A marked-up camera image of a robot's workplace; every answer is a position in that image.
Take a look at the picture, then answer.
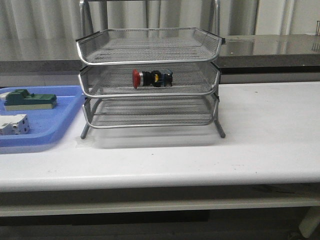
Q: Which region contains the red emergency stop button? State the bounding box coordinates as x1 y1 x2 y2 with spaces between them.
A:
132 69 173 89

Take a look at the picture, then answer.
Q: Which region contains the silver mesh tray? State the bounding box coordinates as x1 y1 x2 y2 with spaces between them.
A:
78 62 220 98
76 27 223 66
82 96 219 129

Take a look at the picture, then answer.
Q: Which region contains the blue plastic tray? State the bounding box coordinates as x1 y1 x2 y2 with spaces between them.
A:
0 85 85 154

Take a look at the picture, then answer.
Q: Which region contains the white circuit breaker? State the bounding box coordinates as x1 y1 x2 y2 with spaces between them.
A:
0 114 30 136

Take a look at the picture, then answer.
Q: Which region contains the green terminal block module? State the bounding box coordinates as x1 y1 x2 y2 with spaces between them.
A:
4 89 57 111

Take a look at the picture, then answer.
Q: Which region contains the dark steel back counter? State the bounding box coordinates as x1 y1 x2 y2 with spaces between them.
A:
0 34 320 75

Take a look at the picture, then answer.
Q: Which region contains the silver metal rack frame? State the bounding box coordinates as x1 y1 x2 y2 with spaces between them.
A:
78 0 227 140

